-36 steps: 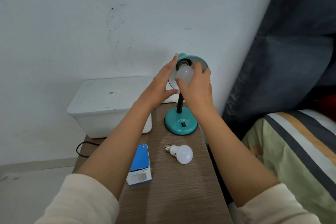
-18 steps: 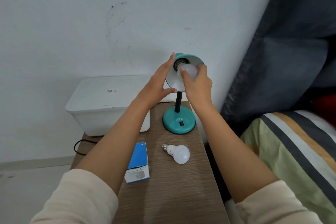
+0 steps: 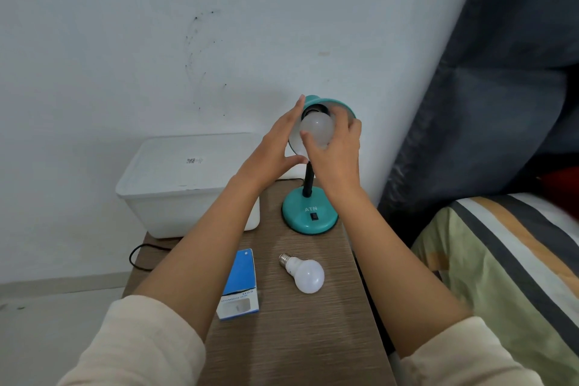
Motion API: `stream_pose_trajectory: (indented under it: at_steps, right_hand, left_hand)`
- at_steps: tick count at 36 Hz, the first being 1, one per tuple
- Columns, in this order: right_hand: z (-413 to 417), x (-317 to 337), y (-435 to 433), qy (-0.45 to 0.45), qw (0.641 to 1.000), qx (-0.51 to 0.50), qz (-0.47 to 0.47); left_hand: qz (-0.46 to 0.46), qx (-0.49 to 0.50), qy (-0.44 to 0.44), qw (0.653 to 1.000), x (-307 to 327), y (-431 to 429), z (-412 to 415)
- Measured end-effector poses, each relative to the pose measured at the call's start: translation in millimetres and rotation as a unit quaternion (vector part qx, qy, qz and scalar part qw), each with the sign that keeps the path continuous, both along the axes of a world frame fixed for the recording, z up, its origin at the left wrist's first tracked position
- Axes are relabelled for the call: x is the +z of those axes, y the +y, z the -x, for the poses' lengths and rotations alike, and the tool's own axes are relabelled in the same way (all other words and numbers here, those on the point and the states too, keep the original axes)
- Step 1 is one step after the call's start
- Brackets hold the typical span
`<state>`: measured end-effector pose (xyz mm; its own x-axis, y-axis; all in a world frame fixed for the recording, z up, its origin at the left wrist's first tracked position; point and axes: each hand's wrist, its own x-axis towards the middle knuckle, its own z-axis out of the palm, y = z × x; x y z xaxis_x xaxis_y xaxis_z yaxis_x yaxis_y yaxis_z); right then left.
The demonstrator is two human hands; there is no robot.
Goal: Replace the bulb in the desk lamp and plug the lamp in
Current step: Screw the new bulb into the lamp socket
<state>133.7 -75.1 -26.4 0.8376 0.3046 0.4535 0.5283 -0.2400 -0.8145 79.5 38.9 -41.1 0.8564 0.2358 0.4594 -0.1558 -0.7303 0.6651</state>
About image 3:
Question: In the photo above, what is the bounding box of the white lidded storage box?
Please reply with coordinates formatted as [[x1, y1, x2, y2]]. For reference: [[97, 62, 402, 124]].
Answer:
[[115, 132, 261, 240]]

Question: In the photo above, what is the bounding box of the cream sleeve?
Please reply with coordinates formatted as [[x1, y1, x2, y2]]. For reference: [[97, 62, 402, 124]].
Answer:
[[56, 294, 208, 386], [397, 315, 546, 386]]

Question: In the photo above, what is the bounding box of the person's right forearm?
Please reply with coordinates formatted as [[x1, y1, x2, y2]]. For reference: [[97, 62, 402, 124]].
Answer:
[[323, 188, 474, 359]]

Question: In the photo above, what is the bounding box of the person's right hand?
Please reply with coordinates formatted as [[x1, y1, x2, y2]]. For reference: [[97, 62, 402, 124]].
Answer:
[[299, 106, 363, 201]]

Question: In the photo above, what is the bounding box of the blue light bulb box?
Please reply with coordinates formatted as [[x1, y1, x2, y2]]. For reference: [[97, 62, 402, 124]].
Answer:
[[216, 248, 260, 321]]

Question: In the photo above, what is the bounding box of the person's left hand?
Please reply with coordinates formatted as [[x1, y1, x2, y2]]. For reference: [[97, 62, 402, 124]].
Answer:
[[233, 94, 310, 195]]

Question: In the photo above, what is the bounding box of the person's left forearm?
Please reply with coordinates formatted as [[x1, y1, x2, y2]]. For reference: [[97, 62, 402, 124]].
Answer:
[[133, 175, 274, 342]]

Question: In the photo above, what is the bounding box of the teal desk lamp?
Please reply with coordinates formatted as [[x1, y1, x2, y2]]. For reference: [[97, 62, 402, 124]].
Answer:
[[282, 95, 357, 236]]

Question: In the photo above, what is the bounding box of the striped bed sheet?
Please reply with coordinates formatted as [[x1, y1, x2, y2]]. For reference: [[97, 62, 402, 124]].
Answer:
[[408, 192, 579, 386]]

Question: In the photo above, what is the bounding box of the red pillow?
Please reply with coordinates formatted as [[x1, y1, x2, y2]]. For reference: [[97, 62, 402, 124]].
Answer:
[[536, 166, 579, 220]]

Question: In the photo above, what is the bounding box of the black power cable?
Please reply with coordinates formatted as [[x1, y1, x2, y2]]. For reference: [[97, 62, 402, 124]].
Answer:
[[128, 243, 173, 273]]

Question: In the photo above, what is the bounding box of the white light bulb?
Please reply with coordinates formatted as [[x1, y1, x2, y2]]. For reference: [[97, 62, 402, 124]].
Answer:
[[300, 112, 336, 149], [278, 253, 326, 295]]

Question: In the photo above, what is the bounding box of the cream left sleeve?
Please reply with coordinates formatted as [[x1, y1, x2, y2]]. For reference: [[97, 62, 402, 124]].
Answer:
[[56, 294, 208, 386]]

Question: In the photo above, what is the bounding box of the cream right sleeve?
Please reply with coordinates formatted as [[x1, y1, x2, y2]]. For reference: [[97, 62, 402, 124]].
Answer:
[[397, 315, 546, 386]]

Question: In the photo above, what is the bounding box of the dark grey curtain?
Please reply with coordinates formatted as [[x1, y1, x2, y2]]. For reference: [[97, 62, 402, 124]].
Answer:
[[377, 0, 579, 247]]

